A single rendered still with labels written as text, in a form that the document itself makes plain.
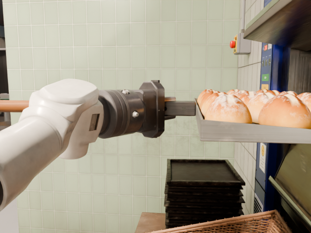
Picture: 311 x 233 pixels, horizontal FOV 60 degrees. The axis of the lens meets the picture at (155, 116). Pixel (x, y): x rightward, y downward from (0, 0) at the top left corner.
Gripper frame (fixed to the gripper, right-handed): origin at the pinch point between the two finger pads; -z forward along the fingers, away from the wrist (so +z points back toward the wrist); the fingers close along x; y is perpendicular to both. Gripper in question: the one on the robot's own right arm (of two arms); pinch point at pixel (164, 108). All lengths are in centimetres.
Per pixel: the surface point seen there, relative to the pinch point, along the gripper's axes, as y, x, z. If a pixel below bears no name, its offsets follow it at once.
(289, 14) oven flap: 22.4, -18.8, -11.2
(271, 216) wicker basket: 12, 37, -39
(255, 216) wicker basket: 8, 37, -36
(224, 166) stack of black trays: -15, 30, -58
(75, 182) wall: -132, 65, -55
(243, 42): -22, -27, -89
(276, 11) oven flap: 20.0, -19.7, -10.5
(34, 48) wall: -152, -31, -39
